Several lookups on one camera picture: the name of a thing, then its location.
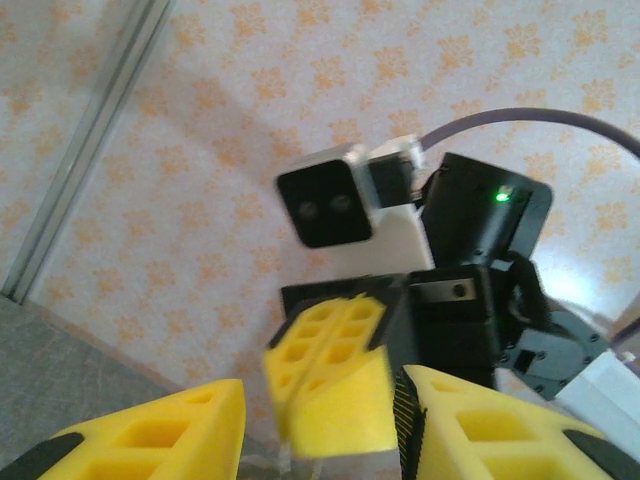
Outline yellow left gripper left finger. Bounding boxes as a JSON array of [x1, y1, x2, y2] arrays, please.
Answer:
[[0, 378, 247, 480]]

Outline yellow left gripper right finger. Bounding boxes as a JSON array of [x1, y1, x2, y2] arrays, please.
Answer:
[[393, 364, 639, 480]]

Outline metal key plate with rings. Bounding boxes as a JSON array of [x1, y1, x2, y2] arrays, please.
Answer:
[[244, 438, 331, 480]]

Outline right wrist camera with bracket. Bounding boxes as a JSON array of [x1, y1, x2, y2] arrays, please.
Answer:
[[275, 134, 435, 280]]

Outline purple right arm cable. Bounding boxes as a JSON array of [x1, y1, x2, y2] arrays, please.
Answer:
[[418, 108, 640, 161]]

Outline aluminium frame post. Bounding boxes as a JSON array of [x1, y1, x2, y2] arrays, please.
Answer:
[[0, 0, 175, 305]]

